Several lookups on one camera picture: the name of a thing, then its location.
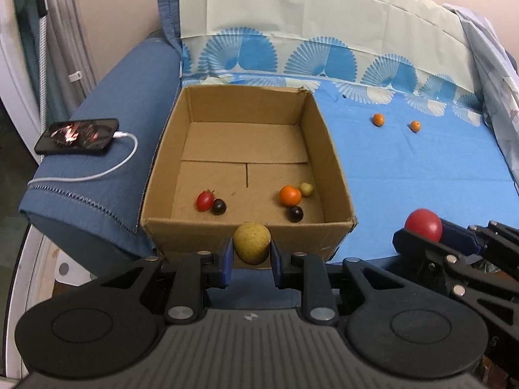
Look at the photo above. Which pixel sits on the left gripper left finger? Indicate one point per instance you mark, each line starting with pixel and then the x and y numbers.
pixel 188 299

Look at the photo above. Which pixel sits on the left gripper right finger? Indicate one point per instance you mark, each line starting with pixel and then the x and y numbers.
pixel 307 274

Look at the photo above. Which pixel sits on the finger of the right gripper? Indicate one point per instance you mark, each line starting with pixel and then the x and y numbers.
pixel 460 239
pixel 419 256

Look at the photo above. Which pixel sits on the red round fruit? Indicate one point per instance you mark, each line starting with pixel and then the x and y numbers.
pixel 425 223

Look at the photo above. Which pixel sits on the yellow-green round fruit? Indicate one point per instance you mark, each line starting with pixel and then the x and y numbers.
pixel 251 243

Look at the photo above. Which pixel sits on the red cherry tomato with stem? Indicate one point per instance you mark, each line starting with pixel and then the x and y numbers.
pixel 205 201

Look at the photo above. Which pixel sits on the orange fruit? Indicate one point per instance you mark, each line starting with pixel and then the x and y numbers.
pixel 289 196

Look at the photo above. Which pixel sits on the orange kumquat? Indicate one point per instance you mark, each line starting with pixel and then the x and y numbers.
pixel 378 119
pixel 415 126

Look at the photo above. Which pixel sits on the orange kumquat front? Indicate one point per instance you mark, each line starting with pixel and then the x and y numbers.
pixel 378 119

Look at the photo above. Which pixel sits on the dark purple grape right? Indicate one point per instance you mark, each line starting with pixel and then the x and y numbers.
pixel 295 214

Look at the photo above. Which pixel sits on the dark purple grape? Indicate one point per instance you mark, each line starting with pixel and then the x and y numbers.
pixel 295 214
pixel 219 207

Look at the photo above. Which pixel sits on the dark purple grape left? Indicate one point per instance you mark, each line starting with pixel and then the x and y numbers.
pixel 219 207

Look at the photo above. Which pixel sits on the yellow-green small fruit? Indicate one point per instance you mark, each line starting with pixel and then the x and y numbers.
pixel 306 189

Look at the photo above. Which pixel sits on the brown cardboard box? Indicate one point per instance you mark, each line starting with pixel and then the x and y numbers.
pixel 244 143

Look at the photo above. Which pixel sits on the blue white patterned sheet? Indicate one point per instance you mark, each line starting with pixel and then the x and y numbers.
pixel 406 59

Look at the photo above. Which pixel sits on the grey white blanket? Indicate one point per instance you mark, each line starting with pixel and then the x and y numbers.
pixel 499 81

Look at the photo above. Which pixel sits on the black smartphone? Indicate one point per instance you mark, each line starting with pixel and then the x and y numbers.
pixel 76 137

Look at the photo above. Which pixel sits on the grey curtain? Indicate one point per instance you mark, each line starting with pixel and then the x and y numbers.
pixel 70 73

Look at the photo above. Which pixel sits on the white door frame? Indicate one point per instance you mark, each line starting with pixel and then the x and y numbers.
pixel 16 88

